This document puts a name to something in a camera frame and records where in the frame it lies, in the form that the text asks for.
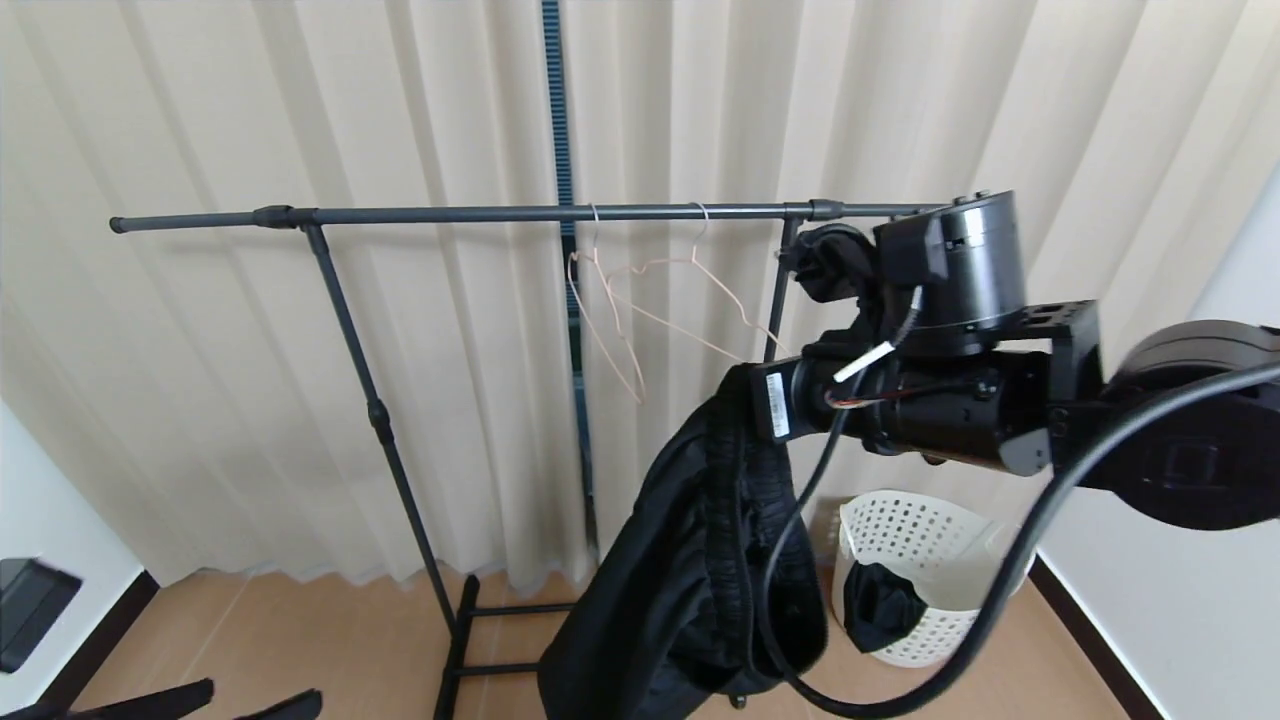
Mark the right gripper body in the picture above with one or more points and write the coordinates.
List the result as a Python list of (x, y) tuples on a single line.
[(815, 400)]

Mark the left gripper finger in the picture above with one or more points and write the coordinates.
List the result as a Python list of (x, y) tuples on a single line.
[(290, 706), (120, 706)]

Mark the pink clothes hanger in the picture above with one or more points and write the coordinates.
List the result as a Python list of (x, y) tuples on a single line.
[(720, 290), (605, 345)]

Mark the black shorts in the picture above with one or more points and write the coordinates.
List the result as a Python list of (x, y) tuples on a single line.
[(650, 560)]

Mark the white laundry basket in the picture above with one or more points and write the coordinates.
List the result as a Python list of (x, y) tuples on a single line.
[(900, 520)]

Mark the black clothes rack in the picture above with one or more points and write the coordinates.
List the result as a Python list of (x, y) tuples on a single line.
[(450, 214)]

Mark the black garment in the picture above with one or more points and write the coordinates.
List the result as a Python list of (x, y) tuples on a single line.
[(880, 610)]

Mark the white curtain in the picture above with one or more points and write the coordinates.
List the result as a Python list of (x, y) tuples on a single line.
[(1000, 100), (200, 350)]

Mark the window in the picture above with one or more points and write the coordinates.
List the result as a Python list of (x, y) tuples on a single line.
[(555, 100)]

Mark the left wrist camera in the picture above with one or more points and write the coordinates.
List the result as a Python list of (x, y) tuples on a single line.
[(35, 610)]

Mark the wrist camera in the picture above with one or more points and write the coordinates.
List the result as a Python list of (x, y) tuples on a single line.
[(835, 262), (35, 610)]

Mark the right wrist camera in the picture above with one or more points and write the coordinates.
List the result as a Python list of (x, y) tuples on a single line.
[(835, 262)]

